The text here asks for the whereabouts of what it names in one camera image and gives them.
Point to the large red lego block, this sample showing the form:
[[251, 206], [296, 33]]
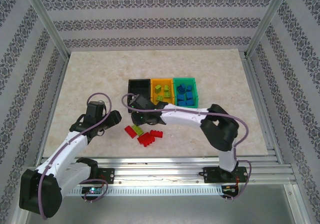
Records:
[[146, 139]]

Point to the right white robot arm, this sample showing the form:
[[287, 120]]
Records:
[[182, 115]]

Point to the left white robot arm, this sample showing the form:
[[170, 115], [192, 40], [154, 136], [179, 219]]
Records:
[[67, 146]]

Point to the yellow plastic container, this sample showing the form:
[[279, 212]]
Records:
[[162, 93]]

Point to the black plastic container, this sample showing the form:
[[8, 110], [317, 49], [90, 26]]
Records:
[[137, 85]]

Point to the green plastic container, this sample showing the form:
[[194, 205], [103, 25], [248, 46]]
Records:
[[185, 80]]

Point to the small controller board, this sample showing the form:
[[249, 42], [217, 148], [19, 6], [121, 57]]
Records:
[[228, 188], [92, 190]]

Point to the grey sheet metal shelf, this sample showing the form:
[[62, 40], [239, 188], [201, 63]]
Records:
[[162, 209]]

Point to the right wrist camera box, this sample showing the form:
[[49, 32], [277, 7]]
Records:
[[141, 101]]

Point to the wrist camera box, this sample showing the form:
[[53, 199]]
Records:
[[95, 108], [141, 101]]

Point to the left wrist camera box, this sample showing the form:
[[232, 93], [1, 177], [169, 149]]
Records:
[[95, 108]]

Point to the aluminium side frame rail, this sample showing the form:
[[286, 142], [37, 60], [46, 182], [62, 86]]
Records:
[[53, 101], [257, 101]]

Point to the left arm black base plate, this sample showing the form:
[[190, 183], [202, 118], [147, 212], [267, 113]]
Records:
[[108, 175]]

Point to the aluminium mounting rail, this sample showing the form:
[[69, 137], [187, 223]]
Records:
[[162, 170]]

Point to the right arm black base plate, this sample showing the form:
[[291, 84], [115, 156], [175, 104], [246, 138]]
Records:
[[211, 175]]

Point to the aluminium frame post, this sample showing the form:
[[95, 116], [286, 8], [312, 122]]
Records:
[[268, 17], [47, 19]]

